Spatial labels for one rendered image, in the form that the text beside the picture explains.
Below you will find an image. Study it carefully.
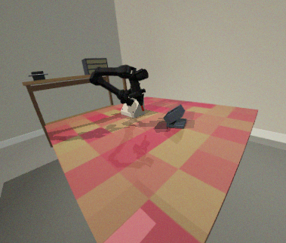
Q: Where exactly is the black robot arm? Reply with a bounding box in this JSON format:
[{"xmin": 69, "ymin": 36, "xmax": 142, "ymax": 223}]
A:
[{"xmin": 90, "ymin": 65, "xmax": 149, "ymax": 106}]

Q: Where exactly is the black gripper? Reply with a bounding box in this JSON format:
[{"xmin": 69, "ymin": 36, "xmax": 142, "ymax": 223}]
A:
[{"xmin": 129, "ymin": 82, "xmax": 146, "ymax": 106}]

